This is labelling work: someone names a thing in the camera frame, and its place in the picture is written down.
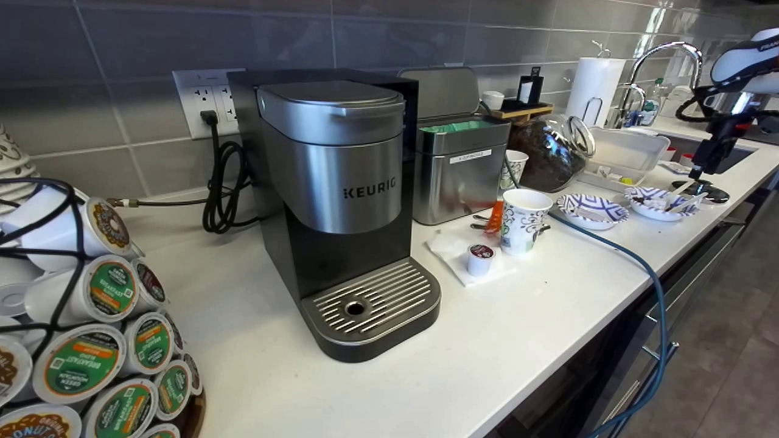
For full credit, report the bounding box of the blue cable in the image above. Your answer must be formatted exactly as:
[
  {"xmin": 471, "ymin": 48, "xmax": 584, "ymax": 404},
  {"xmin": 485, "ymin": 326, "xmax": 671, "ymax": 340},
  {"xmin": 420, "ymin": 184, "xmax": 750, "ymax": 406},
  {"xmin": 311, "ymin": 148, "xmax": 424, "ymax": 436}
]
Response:
[{"xmin": 547, "ymin": 205, "xmax": 681, "ymax": 438}]

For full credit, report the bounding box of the stainless steel box green label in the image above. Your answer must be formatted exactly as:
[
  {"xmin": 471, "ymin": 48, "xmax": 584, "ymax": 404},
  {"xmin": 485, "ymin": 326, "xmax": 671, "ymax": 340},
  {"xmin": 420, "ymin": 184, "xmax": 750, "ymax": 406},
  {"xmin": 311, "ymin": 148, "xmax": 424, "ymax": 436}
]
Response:
[{"xmin": 398, "ymin": 68, "xmax": 514, "ymax": 228}]

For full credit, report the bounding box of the silver black Keurig coffee machine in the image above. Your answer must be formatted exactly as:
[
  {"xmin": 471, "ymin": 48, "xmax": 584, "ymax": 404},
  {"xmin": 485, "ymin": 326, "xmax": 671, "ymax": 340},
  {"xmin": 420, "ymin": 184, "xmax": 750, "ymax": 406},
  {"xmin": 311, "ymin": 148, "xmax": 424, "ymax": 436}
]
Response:
[{"xmin": 227, "ymin": 70, "xmax": 446, "ymax": 364}]

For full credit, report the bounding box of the robot arm with black cables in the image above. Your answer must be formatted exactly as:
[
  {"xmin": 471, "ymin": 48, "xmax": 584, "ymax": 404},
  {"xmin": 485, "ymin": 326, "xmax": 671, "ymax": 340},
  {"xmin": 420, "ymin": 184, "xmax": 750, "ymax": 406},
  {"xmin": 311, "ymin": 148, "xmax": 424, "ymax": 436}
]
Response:
[{"xmin": 674, "ymin": 23, "xmax": 779, "ymax": 131}]

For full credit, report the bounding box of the single coffee pod dark lid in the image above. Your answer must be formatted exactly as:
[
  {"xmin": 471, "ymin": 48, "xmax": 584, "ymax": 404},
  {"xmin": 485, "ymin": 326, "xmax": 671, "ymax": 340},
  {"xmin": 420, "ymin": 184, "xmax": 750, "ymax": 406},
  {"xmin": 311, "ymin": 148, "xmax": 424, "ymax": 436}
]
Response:
[{"xmin": 464, "ymin": 240, "xmax": 498, "ymax": 280}]

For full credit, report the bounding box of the black wire pod rack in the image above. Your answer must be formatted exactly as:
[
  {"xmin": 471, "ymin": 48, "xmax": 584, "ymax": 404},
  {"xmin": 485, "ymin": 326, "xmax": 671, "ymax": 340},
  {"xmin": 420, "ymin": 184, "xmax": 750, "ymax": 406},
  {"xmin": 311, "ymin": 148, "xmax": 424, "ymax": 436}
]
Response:
[{"xmin": 0, "ymin": 173, "xmax": 208, "ymax": 438}]

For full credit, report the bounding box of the white ribbed object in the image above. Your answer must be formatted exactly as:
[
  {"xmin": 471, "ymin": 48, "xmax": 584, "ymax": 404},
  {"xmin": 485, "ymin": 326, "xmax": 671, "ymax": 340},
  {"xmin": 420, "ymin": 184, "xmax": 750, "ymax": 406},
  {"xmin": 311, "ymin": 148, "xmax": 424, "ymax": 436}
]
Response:
[{"xmin": 0, "ymin": 124, "xmax": 38, "ymax": 184}]

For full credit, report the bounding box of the orange plastic item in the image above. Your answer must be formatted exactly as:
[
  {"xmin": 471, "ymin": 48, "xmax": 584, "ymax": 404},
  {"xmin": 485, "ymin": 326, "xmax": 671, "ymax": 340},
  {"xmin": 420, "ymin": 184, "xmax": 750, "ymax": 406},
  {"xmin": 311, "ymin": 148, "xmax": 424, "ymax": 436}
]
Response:
[{"xmin": 485, "ymin": 196, "xmax": 506, "ymax": 239}]

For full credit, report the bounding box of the red label coffee pod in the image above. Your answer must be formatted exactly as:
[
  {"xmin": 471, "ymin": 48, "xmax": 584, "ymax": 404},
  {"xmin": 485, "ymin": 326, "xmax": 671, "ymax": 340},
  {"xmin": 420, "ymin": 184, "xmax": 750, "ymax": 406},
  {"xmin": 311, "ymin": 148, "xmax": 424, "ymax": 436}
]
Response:
[{"xmin": 132, "ymin": 257, "xmax": 168, "ymax": 309}]

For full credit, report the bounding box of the green label coffee pod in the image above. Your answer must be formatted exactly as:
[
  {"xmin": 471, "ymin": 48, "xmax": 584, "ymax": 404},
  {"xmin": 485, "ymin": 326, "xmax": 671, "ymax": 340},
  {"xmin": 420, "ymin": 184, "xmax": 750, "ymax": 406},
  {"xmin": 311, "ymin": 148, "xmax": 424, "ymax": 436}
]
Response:
[
  {"xmin": 21, "ymin": 252, "xmax": 140, "ymax": 326},
  {"xmin": 152, "ymin": 358, "xmax": 194, "ymax": 424},
  {"xmin": 32, "ymin": 324, "xmax": 128, "ymax": 406},
  {"xmin": 82, "ymin": 375, "xmax": 157, "ymax": 438},
  {"xmin": 118, "ymin": 312, "xmax": 179, "ymax": 378}
]

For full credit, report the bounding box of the blue patterned paper plate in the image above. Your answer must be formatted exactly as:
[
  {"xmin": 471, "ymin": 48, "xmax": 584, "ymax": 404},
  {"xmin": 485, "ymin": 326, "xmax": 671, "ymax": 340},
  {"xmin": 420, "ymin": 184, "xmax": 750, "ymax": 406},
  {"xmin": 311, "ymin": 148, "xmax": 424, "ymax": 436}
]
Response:
[{"xmin": 554, "ymin": 189, "xmax": 633, "ymax": 233}]

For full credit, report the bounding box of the patterned ceramic bowl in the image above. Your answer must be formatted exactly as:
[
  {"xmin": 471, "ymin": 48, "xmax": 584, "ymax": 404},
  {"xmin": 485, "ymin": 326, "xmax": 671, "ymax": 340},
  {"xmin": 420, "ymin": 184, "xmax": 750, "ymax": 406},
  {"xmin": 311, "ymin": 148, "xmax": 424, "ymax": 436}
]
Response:
[{"xmin": 627, "ymin": 184, "xmax": 700, "ymax": 224}]

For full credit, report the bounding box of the white paper towel roll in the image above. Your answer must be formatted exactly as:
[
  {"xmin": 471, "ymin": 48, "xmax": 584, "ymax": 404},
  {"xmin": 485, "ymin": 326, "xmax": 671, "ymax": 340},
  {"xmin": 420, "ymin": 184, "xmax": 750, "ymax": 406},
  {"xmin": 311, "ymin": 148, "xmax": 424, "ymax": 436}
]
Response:
[{"xmin": 565, "ymin": 54, "xmax": 631, "ymax": 129}]

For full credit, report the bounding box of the black power cord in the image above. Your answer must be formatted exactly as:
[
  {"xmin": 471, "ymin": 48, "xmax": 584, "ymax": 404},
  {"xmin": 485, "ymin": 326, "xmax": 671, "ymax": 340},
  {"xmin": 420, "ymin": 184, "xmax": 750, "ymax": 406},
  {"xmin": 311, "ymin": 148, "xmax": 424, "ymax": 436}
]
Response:
[{"xmin": 196, "ymin": 107, "xmax": 262, "ymax": 239}]

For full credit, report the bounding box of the steel sink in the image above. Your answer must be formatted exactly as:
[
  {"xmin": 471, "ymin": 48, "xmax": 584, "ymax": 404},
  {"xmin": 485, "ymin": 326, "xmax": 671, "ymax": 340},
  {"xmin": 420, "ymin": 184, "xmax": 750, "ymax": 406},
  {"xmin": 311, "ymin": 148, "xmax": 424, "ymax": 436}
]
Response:
[{"xmin": 665, "ymin": 131, "xmax": 766, "ymax": 178}]

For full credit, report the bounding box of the patterned paper cup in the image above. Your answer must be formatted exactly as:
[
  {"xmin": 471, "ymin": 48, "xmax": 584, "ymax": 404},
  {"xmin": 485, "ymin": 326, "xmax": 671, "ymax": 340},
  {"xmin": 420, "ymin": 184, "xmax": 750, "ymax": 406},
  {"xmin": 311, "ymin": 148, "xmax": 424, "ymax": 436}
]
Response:
[
  {"xmin": 497, "ymin": 146, "xmax": 530, "ymax": 195},
  {"xmin": 497, "ymin": 188, "xmax": 558, "ymax": 255}
]

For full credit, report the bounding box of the black rectangular item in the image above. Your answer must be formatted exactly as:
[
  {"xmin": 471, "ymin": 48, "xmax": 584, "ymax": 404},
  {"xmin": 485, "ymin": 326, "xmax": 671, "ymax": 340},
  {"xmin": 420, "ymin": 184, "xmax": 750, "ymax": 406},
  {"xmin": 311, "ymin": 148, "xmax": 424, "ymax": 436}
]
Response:
[{"xmin": 517, "ymin": 66, "xmax": 544, "ymax": 107}]

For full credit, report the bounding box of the glass container of coffee beans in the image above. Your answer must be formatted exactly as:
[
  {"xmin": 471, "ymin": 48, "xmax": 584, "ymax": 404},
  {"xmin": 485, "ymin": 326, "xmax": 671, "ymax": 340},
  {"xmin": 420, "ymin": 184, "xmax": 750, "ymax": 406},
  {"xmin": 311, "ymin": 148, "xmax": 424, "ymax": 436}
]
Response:
[{"xmin": 509, "ymin": 112, "xmax": 599, "ymax": 195}]

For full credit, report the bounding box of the silver cabinet handle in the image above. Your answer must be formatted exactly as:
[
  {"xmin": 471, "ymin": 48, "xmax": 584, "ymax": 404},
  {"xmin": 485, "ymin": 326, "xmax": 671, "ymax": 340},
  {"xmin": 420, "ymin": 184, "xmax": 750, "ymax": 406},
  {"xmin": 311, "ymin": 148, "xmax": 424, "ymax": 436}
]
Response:
[{"xmin": 639, "ymin": 303, "xmax": 681, "ymax": 364}]

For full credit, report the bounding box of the white paper napkin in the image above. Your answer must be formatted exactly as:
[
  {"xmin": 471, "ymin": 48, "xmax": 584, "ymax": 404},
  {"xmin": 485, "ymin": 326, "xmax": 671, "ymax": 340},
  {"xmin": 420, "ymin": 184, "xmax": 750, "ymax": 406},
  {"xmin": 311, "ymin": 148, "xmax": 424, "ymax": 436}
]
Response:
[{"xmin": 420, "ymin": 225, "xmax": 521, "ymax": 290}]

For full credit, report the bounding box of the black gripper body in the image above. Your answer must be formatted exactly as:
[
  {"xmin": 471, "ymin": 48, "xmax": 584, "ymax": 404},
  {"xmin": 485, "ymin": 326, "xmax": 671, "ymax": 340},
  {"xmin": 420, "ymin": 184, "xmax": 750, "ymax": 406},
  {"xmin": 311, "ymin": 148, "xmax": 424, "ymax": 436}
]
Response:
[{"xmin": 689, "ymin": 112, "xmax": 743, "ymax": 178}]

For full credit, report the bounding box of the chrome faucet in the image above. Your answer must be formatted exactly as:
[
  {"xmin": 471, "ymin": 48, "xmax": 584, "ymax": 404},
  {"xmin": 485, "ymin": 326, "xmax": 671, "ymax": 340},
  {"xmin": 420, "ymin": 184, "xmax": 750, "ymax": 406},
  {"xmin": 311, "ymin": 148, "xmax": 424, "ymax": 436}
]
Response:
[{"xmin": 616, "ymin": 38, "xmax": 706, "ymax": 131}]

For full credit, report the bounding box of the wooden holder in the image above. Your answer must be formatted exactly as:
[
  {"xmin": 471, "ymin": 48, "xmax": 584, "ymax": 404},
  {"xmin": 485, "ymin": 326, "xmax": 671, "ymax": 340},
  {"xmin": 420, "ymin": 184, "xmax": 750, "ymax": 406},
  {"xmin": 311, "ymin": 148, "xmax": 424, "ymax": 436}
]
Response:
[{"xmin": 485, "ymin": 68, "xmax": 554, "ymax": 126}]

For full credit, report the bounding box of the brown label coffee pod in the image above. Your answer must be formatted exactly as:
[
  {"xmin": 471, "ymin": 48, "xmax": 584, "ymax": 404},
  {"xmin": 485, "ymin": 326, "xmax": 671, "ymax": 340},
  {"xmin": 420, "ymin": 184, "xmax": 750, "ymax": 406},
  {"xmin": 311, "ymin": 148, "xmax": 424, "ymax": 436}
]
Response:
[
  {"xmin": 32, "ymin": 188, "xmax": 136, "ymax": 260},
  {"xmin": 0, "ymin": 402, "xmax": 82, "ymax": 438},
  {"xmin": 0, "ymin": 333, "xmax": 34, "ymax": 409}
]

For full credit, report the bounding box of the metal paper towel holder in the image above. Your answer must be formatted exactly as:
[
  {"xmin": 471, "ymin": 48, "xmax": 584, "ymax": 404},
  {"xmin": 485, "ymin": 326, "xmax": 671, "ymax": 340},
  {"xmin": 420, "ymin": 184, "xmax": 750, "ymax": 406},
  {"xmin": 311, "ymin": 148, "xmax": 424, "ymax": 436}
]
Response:
[{"xmin": 580, "ymin": 94, "xmax": 609, "ymax": 129}]

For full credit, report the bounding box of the white wall power outlet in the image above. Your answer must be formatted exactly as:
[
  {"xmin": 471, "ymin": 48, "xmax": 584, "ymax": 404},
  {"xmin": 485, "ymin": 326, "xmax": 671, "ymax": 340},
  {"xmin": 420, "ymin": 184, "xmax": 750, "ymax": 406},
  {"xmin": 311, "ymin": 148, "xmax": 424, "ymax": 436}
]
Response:
[{"xmin": 171, "ymin": 66, "xmax": 246, "ymax": 139}]

